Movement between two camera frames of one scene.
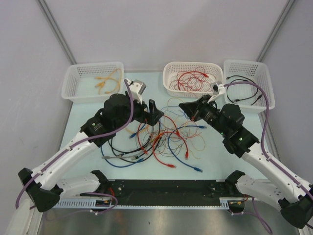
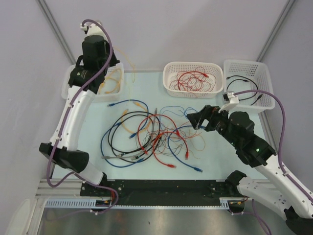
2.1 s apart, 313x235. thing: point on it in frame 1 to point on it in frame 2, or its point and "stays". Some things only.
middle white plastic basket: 191,79 stays
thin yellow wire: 172,98 to 133,70
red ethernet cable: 203,74 stays
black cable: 249,79 stays
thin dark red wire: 194,81 stays
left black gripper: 155,113 to 113,60
